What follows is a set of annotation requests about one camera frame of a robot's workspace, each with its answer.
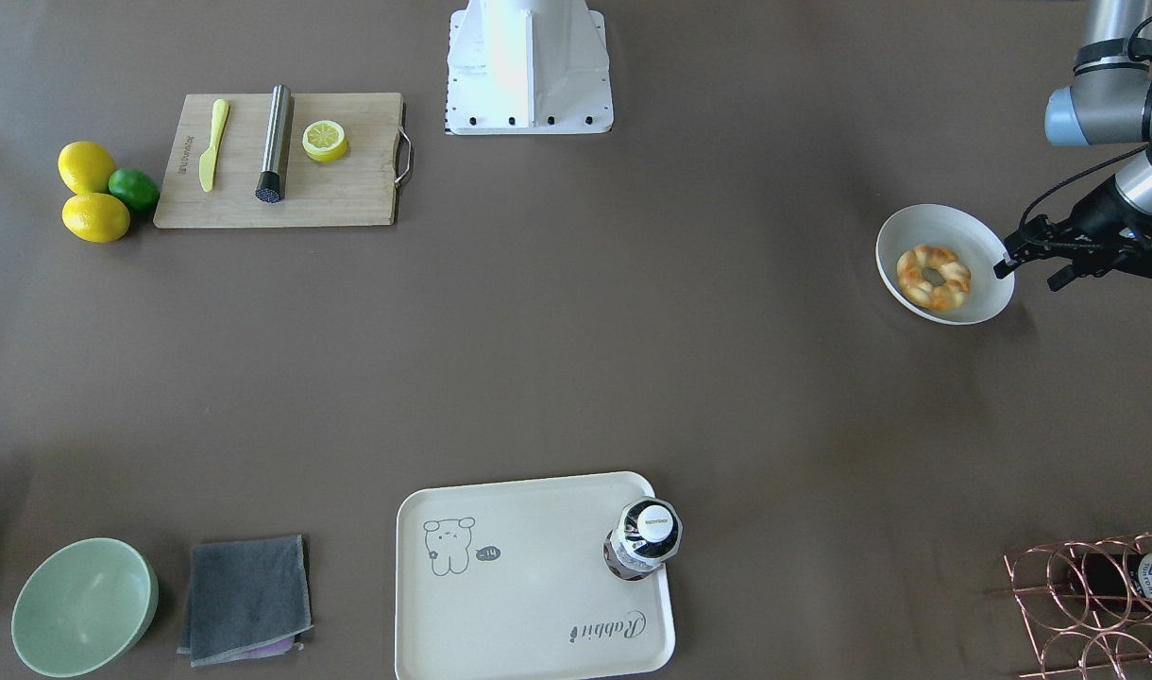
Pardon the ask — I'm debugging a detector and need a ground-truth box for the lower yellow lemon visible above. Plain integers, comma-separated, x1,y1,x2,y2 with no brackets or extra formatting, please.
61,192,131,244

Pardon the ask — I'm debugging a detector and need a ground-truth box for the twisted glazed donut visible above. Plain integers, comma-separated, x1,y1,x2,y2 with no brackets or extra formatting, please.
896,244,972,313

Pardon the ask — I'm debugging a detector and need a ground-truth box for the copper wire bottle rack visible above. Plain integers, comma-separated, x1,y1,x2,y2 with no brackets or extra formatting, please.
1002,532,1152,679

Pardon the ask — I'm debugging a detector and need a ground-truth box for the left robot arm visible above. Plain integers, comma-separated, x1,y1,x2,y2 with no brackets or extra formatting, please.
993,1,1152,290

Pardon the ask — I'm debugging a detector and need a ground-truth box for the green lime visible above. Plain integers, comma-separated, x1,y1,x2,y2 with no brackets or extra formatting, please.
107,167,161,213

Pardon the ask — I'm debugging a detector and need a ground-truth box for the grey folded cloth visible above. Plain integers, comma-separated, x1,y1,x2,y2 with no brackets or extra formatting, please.
179,535,313,668

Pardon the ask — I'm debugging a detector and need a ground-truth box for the dark bottle in rack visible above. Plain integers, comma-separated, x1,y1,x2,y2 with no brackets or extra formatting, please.
1064,552,1152,615

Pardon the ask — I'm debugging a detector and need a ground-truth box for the dark drink bottle white cap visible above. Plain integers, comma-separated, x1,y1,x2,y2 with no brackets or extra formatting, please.
602,498,683,581

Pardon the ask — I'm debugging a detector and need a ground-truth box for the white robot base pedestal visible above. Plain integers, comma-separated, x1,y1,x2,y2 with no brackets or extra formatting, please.
444,1,615,135

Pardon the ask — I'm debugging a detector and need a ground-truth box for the white plate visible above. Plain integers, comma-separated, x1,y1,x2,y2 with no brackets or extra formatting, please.
874,205,1015,326

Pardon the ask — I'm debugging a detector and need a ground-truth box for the cream rabbit tray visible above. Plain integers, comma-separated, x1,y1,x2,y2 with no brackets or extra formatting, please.
395,470,679,679

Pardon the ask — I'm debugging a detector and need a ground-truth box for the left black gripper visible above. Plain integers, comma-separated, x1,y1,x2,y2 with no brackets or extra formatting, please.
993,179,1152,292

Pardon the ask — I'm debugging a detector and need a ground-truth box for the upper yellow lemon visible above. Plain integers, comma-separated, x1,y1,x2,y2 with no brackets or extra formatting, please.
58,141,118,195

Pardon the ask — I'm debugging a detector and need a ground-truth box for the steel cylinder muddler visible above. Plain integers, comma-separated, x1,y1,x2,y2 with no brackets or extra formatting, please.
255,83,293,205

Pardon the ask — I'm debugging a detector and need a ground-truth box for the yellow plastic knife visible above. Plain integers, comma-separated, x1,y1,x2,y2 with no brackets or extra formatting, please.
197,98,230,192

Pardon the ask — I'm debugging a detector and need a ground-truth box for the yellow lemon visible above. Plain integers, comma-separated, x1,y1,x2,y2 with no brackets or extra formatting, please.
58,141,118,195
61,192,131,244

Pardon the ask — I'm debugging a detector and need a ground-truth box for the half lemon slice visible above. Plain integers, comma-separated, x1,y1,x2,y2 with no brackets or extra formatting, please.
301,120,348,163

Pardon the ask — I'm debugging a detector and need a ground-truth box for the green bowl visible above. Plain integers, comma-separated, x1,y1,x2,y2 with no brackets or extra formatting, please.
12,537,159,677

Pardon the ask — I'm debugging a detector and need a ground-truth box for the wooden cutting board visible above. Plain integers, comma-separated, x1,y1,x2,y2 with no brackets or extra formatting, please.
153,92,404,231

